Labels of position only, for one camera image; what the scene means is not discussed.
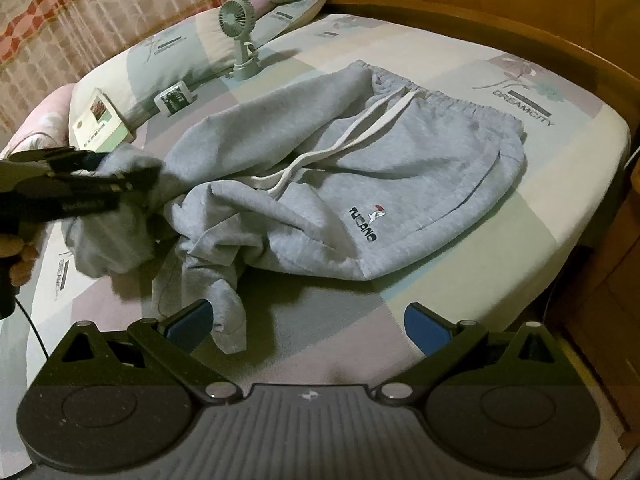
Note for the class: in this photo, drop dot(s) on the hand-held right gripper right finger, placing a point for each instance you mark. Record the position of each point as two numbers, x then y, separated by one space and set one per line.
425 326

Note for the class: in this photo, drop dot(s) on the green tissue pack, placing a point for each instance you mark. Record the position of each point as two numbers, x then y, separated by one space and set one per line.
172 99

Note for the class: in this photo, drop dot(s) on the pink small cushion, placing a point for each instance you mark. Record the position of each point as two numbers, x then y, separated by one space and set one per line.
256 0

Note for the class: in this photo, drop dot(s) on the grey sweatpants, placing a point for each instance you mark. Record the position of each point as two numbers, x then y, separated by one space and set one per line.
400 185

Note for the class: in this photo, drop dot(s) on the person's left hand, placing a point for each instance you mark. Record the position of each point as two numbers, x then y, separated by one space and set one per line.
22 265

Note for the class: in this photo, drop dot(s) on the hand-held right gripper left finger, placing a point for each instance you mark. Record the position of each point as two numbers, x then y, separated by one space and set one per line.
190 321

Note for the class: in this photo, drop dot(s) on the patchwork print pillow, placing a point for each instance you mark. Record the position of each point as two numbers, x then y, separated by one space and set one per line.
165 60

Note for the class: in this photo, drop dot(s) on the pink patterned curtain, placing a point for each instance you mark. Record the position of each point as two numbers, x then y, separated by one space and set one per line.
100 5

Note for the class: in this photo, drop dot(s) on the pink folded quilt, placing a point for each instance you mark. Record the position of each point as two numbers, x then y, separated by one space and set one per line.
45 120

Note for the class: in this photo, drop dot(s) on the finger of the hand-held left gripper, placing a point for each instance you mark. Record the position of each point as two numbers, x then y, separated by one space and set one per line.
130 180
65 159

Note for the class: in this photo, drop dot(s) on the wooden headboard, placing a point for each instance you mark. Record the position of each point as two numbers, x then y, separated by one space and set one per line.
475 5

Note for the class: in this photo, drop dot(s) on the flat patchwork pillow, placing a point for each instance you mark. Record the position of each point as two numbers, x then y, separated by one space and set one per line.
300 12

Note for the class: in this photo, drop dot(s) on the green handheld fan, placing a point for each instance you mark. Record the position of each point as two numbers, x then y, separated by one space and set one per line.
237 17

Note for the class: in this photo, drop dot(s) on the green and white book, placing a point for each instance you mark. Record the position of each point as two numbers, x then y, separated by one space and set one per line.
97 120

